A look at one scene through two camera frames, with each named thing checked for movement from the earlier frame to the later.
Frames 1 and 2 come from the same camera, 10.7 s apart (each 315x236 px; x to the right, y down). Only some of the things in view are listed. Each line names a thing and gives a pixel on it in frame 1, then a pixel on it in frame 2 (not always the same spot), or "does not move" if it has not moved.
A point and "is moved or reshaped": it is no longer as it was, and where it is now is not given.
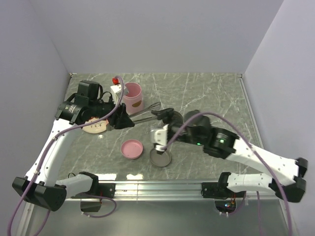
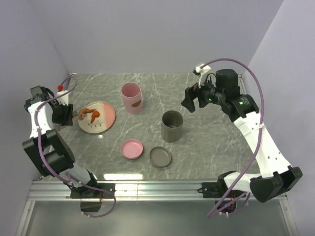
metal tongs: x=145 y=114 is moved or reshaped
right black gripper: x=162 y=113 → x=192 y=93
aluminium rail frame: x=163 y=191 does not move
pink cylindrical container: x=133 y=99 does not move
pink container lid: x=131 y=149 does not move
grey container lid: x=162 y=160 does not move
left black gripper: x=118 y=119 → x=66 y=119
